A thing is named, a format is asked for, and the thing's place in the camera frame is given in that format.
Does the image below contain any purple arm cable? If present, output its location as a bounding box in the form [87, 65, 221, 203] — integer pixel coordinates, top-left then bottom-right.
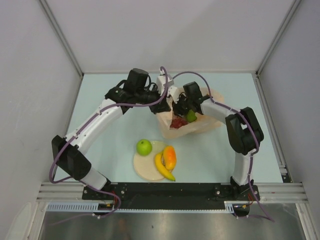
[172, 71, 276, 223]
[48, 66, 175, 226]

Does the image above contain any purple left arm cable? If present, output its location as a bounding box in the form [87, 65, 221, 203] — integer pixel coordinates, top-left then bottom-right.
[48, 66, 175, 226]

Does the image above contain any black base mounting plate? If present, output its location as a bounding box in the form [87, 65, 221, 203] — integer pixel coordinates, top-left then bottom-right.
[82, 182, 260, 211]

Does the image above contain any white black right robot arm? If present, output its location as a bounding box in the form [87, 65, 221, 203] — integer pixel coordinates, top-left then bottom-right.
[173, 82, 264, 201]

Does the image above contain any aluminium frame rail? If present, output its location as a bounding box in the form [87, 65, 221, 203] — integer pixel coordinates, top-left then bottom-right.
[36, 182, 308, 203]

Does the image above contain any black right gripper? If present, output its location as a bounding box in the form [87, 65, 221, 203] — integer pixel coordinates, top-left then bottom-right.
[170, 91, 193, 118]

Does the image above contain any round cream green plate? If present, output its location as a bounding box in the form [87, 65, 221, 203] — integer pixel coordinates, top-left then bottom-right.
[133, 141, 166, 182]

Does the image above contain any red fake grape bunch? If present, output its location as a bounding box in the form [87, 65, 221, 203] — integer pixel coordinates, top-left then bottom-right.
[170, 117, 188, 129]

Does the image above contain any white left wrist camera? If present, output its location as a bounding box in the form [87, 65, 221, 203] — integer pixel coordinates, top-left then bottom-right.
[155, 74, 174, 95]

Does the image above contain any green fake apple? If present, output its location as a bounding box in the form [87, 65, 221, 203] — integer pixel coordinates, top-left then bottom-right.
[185, 109, 197, 123]
[136, 139, 153, 156]

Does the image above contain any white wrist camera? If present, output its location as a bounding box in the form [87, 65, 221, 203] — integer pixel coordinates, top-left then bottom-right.
[155, 74, 174, 95]
[167, 85, 181, 104]

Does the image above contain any yellow fake banana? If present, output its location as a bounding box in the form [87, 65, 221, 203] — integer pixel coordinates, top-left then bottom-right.
[154, 152, 176, 182]

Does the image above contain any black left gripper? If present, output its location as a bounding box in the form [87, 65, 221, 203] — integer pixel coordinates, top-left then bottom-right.
[134, 83, 171, 115]

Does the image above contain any orange yellow fake mango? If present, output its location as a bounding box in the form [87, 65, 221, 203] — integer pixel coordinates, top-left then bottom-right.
[163, 145, 177, 170]

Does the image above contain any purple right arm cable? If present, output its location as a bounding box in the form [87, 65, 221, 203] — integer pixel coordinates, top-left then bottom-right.
[172, 71, 276, 223]

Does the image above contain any white slotted cable duct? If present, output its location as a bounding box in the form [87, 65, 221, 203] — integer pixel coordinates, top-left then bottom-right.
[46, 202, 234, 214]

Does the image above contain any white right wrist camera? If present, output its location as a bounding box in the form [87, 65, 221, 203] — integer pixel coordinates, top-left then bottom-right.
[167, 85, 181, 104]

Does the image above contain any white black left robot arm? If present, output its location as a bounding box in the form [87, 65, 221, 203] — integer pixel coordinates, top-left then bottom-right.
[51, 66, 172, 200]

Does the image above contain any translucent peach plastic bag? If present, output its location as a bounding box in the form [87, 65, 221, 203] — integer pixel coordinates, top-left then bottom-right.
[156, 87, 222, 139]

